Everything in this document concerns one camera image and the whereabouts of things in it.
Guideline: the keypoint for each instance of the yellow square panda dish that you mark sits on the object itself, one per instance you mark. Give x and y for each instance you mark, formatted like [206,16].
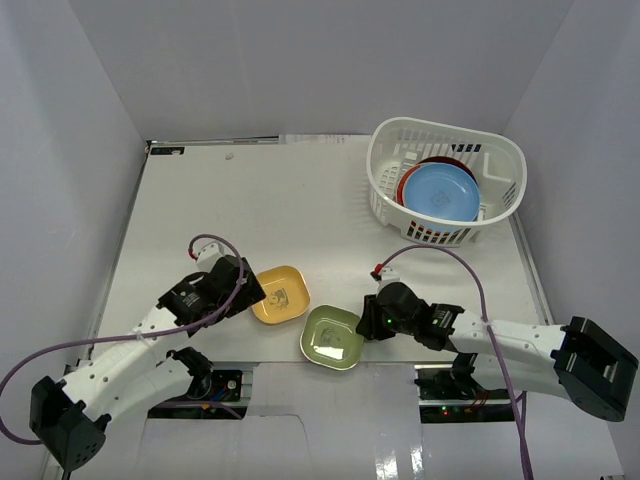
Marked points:
[287,295]

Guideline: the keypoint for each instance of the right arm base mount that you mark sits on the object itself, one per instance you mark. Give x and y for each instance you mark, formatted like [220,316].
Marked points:
[441,402]

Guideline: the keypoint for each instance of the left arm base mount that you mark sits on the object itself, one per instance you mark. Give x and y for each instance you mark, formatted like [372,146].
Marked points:
[225,396]

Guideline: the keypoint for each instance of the red teal flower plate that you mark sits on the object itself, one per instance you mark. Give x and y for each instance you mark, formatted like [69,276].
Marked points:
[399,197]

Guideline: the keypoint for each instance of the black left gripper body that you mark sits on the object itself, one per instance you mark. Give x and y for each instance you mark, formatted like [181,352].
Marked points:
[248,291]

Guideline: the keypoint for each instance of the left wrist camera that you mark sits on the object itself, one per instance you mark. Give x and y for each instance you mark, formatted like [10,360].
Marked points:
[207,256]

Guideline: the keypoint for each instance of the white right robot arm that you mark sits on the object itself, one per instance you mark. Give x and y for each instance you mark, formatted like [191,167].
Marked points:
[579,362]

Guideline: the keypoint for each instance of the green square panda dish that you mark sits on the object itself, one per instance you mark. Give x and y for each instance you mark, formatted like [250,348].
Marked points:
[330,339]

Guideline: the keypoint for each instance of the paper sheets behind table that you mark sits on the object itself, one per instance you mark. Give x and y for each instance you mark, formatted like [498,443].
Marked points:
[323,139]

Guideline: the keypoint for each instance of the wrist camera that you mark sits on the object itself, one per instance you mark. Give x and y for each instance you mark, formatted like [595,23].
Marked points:
[207,256]
[384,275]

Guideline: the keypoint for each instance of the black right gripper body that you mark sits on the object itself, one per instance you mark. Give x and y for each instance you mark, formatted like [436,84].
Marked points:
[388,327]

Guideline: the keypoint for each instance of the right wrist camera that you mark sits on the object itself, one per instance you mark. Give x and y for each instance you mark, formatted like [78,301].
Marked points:
[384,275]

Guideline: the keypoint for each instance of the dark red rimmed plate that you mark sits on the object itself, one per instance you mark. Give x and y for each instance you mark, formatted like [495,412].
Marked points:
[449,161]

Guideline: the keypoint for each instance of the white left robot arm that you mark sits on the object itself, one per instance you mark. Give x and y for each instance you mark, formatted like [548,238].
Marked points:
[70,416]

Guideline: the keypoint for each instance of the black label sticker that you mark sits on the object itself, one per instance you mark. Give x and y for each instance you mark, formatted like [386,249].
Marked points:
[166,151]

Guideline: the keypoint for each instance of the white plastic dish bin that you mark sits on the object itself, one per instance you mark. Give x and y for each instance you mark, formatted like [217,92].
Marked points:
[400,143]

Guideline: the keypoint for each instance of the light blue round plate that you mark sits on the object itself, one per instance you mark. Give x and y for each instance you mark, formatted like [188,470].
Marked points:
[442,191]

